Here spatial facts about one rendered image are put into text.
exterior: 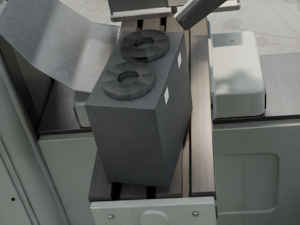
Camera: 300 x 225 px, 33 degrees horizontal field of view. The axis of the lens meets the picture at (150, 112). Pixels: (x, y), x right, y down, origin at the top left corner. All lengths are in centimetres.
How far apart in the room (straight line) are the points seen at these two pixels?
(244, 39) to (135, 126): 70
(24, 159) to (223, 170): 55
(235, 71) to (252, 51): 10
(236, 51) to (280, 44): 155
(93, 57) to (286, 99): 53
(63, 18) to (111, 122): 67
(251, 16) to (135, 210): 241
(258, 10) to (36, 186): 214
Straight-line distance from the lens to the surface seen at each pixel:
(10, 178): 145
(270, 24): 312
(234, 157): 141
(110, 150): 86
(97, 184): 93
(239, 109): 129
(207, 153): 95
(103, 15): 343
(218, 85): 128
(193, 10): 42
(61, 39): 136
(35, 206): 154
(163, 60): 86
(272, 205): 158
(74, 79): 128
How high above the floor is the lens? 164
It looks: 40 degrees down
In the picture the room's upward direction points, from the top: 11 degrees counter-clockwise
